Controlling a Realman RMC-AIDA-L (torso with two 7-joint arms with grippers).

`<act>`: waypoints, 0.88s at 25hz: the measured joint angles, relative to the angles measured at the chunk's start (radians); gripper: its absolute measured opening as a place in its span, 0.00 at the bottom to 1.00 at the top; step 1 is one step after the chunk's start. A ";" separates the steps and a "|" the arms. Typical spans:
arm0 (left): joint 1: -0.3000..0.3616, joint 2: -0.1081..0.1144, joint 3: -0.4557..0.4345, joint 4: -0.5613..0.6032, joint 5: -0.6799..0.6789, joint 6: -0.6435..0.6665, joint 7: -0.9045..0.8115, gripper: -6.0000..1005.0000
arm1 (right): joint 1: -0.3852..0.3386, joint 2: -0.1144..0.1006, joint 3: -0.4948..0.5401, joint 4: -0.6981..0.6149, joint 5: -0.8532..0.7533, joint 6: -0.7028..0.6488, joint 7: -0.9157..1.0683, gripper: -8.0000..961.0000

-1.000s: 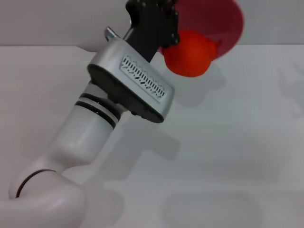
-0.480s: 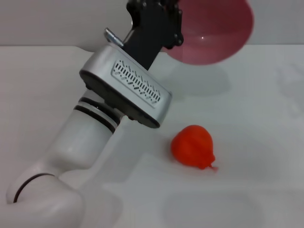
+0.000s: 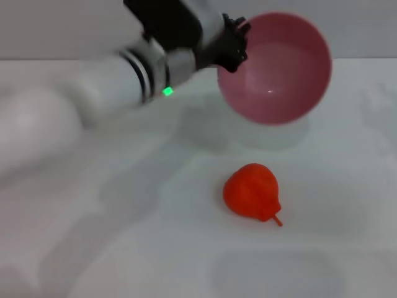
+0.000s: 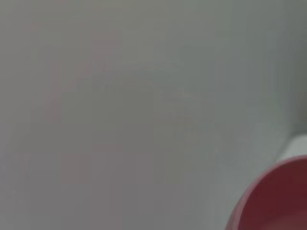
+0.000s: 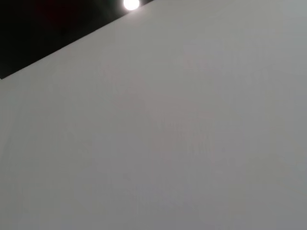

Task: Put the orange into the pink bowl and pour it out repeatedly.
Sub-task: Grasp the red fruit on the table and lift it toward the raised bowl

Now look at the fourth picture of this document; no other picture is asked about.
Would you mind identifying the pink plastic bowl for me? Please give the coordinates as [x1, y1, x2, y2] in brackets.
[224, 154, 307, 230]

